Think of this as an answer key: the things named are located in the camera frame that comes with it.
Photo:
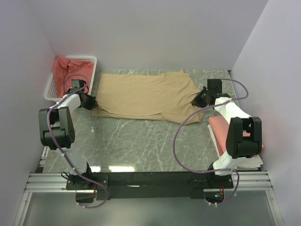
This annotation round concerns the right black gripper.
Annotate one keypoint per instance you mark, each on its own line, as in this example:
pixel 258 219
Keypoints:
pixel 196 100

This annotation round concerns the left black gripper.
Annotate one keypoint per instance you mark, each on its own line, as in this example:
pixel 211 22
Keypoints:
pixel 92 103

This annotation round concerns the beige t shirt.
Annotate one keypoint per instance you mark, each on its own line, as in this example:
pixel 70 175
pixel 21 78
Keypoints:
pixel 165 97

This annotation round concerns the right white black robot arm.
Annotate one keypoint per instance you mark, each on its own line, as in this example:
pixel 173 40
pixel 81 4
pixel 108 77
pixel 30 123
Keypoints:
pixel 228 109

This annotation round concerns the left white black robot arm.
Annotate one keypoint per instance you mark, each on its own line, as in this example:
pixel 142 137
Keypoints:
pixel 57 130

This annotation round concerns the folded pink t shirt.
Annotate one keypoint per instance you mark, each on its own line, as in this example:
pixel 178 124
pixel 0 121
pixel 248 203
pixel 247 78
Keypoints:
pixel 218 134

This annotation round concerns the white plastic basket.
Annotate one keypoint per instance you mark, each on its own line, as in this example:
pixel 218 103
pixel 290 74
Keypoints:
pixel 51 91

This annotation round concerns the crumpled pink t shirt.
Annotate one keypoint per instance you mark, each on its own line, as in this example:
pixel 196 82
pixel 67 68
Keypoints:
pixel 65 70

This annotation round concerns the folded white t shirt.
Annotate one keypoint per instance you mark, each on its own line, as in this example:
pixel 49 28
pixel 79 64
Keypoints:
pixel 250 163

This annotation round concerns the black base beam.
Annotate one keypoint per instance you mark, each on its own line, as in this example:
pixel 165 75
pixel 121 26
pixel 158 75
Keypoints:
pixel 127 185

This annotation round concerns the aluminium rail frame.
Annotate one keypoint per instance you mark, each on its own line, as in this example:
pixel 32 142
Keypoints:
pixel 54 183

